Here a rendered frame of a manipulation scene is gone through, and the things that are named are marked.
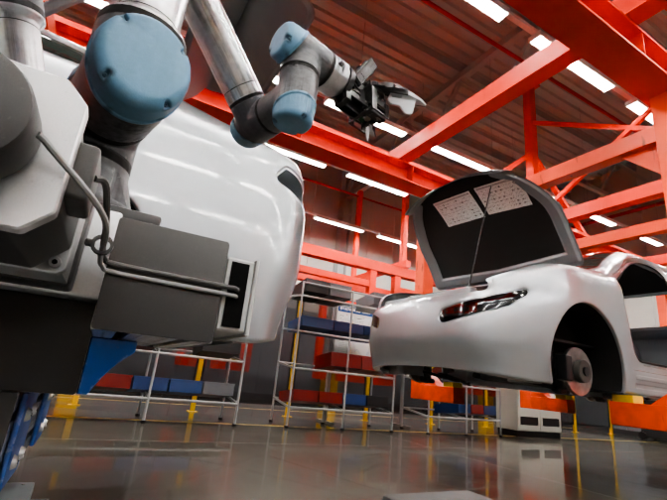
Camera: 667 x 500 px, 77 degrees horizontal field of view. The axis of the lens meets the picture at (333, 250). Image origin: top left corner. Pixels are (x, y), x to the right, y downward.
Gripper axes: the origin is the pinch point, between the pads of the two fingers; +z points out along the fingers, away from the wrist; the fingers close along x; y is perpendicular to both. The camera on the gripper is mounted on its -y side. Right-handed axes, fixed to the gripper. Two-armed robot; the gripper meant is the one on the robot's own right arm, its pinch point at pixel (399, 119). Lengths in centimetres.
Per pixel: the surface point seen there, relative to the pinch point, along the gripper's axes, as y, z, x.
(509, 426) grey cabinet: 63, 717, -322
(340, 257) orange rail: -262, 503, -532
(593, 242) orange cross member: -155, 516, -80
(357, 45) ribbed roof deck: -698, 423, -397
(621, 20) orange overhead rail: -194, 220, 36
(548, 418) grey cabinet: 49, 793, -282
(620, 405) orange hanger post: 52, 301, -42
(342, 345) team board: -56, 417, -441
